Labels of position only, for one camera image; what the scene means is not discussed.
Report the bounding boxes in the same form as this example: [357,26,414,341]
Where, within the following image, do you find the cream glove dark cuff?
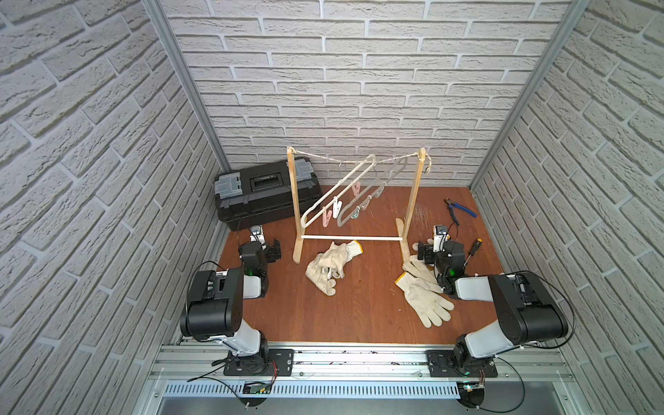
[305,257,336,297]

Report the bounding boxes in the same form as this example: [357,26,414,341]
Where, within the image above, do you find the white glove yellow cuff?
[318,240,363,279]

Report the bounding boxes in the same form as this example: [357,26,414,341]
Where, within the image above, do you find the white clip hanger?
[299,154,378,230]

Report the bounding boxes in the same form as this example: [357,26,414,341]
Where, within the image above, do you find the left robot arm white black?
[180,240,281,376]

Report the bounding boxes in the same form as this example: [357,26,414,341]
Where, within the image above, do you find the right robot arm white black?
[413,240,575,377]

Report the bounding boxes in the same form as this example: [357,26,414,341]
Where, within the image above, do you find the grey clip hanger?
[336,158,408,227]

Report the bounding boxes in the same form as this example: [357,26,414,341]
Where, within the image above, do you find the cream glove behind right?
[402,255,437,285]

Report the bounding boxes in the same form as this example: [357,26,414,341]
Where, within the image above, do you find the black yellow screwdriver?
[463,239,482,266]

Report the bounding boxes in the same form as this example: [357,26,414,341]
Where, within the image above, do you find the cream glove front right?
[394,273,454,328]

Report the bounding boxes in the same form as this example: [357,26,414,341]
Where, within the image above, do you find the black plastic toolbox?
[214,161,294,231]

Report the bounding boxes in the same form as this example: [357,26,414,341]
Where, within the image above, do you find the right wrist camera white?
[432,225,449,252]

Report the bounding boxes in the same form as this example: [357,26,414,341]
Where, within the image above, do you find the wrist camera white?
[249,225,266,246]
[432,225,449,252]

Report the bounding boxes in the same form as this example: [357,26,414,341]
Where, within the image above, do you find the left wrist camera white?
[249,225,266,246]

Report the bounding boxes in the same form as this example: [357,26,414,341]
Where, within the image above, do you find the blue handled pliers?
[444,198,477,227]

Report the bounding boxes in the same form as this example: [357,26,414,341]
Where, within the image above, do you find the wooden drying rack frame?
[287,146,432,264]

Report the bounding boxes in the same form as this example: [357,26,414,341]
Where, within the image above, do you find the aluminium rail base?
[134,341,591,414]

